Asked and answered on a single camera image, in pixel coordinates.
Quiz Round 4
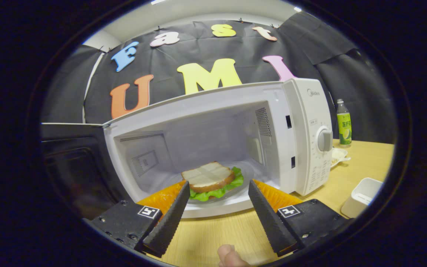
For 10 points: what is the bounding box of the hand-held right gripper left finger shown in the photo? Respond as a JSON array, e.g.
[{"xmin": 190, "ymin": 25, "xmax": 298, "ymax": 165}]
[{"xmin": 84, "ymin": 181, "xmax": 192, "ymax": 259}]

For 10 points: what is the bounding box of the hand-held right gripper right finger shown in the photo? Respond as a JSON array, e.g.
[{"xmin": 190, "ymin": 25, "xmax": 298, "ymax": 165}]
[{"xmin": 248, "ymin": 179, "xmax": 347, "ymax": 257}]

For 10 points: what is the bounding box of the sandwich with lettuce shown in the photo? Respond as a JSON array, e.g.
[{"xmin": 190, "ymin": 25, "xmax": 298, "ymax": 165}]
[{"xmin": 181, "ymin": 161, "xmax": 244, "ymax": 202}]

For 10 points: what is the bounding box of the white microwave oven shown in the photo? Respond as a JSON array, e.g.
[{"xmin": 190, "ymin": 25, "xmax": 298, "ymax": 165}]
[{"xmin": 40, "ymin": 77, "xmax": 334, "ymax": 219}]

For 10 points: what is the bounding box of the small white square tray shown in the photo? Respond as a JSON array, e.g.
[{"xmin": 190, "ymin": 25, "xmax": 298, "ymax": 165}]
[{"xmin": 341, "ymin": 177, "xmax": 384, "ymax": 219}]

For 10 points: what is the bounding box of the white divided plate with grains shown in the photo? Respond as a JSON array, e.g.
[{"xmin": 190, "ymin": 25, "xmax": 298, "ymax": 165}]
[{"xmin": 330, "ymin": 147, "xmax": 351, "ymax": 168}]

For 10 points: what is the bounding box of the green label drink bottle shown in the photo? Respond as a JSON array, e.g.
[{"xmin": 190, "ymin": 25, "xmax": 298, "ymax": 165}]
[{"xmin": 337, "ymin": 99, "xmax": 352, "ymax": 146}]

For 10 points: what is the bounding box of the black backdrop cloth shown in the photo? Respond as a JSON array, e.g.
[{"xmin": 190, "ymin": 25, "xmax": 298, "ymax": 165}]
[{"xmin": 41, "ymin": 11, "xmax": 397, "ymax": 145}]

